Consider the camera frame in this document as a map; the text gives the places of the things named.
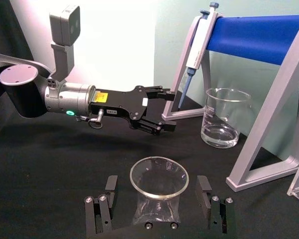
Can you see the white and blue pipette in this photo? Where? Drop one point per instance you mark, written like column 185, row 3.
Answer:
column 198, row 49

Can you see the black table cloth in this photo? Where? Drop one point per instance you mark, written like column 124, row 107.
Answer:
column 52, row 169

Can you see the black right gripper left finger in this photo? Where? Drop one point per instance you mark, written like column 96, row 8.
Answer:
column 103, row 214

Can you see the empty glass beaker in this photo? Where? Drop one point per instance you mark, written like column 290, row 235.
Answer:
column 159, row 189

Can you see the black curtain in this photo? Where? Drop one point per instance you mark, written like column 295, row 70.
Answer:
column 5, row 30

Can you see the glass beaker with water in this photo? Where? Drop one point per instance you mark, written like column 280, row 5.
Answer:
column 223, row 124

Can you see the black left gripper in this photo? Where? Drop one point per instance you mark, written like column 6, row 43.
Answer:
column 122, row 105

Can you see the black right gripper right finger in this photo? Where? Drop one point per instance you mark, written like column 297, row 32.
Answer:
column 215, row 214

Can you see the grey stand with blue bar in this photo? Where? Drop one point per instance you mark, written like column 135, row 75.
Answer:
column 254, row 37

